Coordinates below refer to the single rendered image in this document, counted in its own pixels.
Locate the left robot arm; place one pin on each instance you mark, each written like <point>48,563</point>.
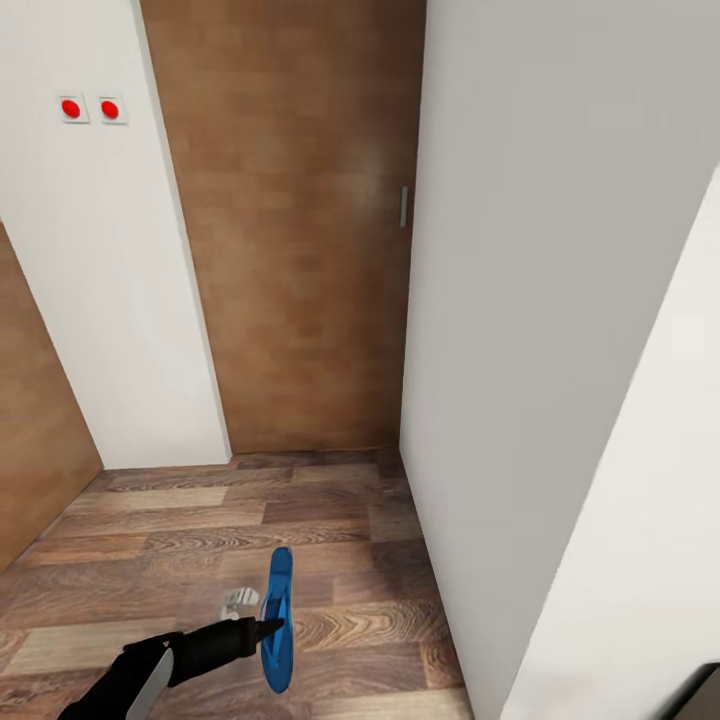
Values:
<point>148,666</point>

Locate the electric switch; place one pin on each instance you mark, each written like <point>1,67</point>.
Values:
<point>71,106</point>
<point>110,107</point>

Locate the sandal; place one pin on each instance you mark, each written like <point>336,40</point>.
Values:
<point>277,649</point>

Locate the sliding door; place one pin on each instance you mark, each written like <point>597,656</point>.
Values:
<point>47,454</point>
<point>293,128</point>

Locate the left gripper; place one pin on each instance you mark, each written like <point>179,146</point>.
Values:
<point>227,640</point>

